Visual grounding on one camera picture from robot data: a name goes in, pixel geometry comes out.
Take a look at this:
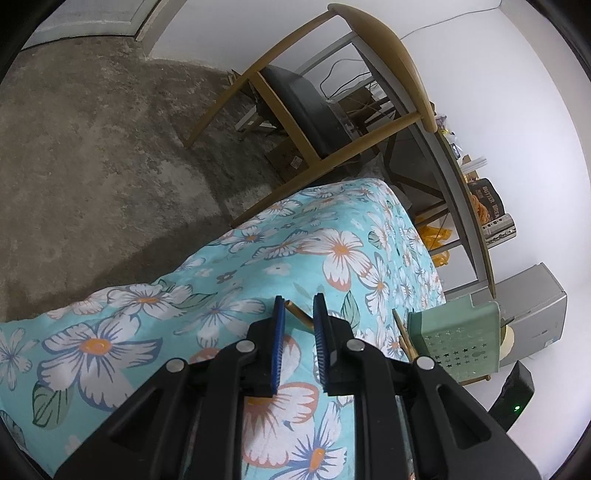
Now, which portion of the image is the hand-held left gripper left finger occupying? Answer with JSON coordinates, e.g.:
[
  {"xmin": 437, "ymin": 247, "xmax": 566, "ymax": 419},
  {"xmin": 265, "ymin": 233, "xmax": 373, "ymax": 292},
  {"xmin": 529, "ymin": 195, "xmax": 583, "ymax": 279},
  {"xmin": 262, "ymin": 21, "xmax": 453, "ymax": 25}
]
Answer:
[{"xmin": 55, "ymin": 295, "xmax": 287, "ymax": 480}]

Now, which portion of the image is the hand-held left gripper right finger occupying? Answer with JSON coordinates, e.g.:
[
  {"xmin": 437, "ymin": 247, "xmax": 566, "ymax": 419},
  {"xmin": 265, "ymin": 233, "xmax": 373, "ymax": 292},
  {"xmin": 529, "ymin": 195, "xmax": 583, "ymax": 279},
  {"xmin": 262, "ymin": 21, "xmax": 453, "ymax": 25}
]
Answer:
[{"xmin": 313, "ymin": 293, "xmax": 542, "ymax": 480}]

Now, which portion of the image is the wooden chopstick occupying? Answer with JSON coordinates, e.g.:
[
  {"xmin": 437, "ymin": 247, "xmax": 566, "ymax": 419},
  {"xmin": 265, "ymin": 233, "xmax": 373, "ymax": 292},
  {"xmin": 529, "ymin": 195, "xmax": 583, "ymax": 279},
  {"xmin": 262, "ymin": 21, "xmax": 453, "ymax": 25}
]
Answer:
[{"xmin": 285, "ymin": 300, "xmax": 317, "ymax": 330}]

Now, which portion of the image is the beige rice paddle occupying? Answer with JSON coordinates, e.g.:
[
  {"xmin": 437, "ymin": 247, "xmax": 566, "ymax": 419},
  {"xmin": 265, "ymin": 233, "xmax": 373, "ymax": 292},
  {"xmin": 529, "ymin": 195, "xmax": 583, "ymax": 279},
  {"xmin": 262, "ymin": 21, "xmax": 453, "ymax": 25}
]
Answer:
[{"xmin": 500, "ymin": 323, "xmax": 516, "ymax": 366}]

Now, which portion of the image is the bundle of wooden chopsticks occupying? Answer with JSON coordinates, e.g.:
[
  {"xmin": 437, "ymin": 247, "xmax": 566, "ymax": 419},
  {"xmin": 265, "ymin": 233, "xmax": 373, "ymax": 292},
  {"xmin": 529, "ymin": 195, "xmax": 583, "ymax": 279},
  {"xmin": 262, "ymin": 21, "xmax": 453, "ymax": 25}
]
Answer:
[{"xmin": 392, "ymin": 308, "xmax": 420, "ymax": 361}]

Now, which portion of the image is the green perforated utensil holder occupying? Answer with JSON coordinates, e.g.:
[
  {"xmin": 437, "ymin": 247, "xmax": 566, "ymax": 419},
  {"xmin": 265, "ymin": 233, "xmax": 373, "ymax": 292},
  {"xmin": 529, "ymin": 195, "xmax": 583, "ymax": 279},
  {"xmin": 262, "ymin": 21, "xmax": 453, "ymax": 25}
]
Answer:
[{"xmin": 406, "ymin": 300, "xmax": 502, "ymax": 381}]

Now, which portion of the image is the grey refrigerator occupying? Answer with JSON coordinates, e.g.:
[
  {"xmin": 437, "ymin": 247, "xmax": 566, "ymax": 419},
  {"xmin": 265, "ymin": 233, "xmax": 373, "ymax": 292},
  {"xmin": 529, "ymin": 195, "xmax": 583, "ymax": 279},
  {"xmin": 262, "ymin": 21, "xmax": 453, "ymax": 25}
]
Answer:
[{"xmin": 445, "ymin": 263, "xmax": 568, "ymax": 367}]

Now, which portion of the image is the floral turquoise tablecloth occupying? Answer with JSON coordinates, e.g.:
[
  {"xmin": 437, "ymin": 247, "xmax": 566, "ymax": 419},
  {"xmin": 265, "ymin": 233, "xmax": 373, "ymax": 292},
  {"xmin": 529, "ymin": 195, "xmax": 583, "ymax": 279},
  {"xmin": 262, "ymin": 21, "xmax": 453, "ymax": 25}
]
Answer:
[{"xmin": 0, "ymin": 178, "xmax": 446, "ymax": 480}]

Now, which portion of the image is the yellow plastic bag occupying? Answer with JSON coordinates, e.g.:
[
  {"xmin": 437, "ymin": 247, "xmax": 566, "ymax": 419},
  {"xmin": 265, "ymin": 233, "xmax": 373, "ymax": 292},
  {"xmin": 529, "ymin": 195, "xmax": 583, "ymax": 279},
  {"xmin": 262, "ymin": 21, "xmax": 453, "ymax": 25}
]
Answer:
[{"xmin": 416, "ymin": 224, "xmax": 451, "ymax": 268}]

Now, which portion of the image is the steel canister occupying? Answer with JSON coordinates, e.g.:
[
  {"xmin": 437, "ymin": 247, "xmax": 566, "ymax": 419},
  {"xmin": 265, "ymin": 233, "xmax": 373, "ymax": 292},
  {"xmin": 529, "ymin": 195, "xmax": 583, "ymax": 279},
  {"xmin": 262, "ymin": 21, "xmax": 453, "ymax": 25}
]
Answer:
[{"xmin": 480, "ymin": 213, "xmax": 515, "ymax": 247}]

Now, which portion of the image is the long white-framed side table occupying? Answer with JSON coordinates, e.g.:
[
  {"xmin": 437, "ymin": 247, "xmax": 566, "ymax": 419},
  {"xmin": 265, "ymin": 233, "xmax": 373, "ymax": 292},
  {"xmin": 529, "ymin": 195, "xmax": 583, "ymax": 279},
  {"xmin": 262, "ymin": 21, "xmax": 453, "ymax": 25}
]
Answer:
[{"xmin": 295, "ymin": 32, "xmax": 498, "ymax": 301}]

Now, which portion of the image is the flat cardboard box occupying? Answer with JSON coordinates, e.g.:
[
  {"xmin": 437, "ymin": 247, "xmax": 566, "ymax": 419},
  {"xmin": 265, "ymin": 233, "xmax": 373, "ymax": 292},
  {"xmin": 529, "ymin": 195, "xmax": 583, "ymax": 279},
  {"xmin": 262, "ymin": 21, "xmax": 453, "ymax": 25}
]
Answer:
[{"xmin": 265, "ymin": 138, "xmax": 311, "ymax": 183}]

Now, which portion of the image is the bag of oranges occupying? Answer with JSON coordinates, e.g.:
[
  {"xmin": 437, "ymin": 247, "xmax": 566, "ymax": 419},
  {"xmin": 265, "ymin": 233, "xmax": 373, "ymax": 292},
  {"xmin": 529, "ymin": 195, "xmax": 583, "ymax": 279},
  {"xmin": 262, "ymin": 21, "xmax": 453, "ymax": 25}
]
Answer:
[{"xmin": 468, "ymin": 191, "xmax": 490, "ymax": 222}]

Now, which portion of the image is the dark bread package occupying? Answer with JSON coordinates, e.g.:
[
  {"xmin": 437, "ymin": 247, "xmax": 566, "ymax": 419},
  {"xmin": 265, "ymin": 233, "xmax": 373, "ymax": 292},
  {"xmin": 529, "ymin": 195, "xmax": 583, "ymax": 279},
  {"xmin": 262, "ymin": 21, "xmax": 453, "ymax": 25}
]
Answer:
[{"xmin": 466, "ymin": 180, "xmax": 506, "ymax": 220}]

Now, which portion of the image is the wooden chair black seat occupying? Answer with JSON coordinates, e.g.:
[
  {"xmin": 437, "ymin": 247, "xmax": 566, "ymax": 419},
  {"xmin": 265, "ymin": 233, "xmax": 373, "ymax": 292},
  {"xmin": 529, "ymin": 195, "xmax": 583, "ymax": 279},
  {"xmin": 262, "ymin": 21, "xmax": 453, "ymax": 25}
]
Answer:
[{"xmin": 185, "ymin": 4, "xmax": 437, "ymax": 229}]

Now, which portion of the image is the white panel door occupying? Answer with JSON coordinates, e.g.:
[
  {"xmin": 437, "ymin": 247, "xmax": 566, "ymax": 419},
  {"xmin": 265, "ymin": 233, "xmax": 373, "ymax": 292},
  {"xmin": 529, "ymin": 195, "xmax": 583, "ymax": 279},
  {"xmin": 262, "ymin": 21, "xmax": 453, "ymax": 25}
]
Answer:
[{"xmin": 23, "ymin": 0, "xmax": 185, "ymax": 51}]

